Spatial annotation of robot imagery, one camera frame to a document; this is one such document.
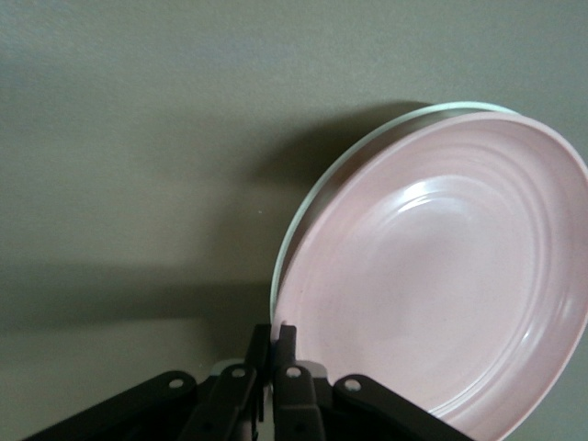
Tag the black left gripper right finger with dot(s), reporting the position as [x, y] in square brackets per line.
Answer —
[303, 399]

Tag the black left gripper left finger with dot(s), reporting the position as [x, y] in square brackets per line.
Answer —
[216, 399]

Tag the pink plate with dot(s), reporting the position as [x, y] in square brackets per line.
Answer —
[436, 285]

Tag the beige plate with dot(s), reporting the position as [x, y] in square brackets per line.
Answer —
[312, 202]

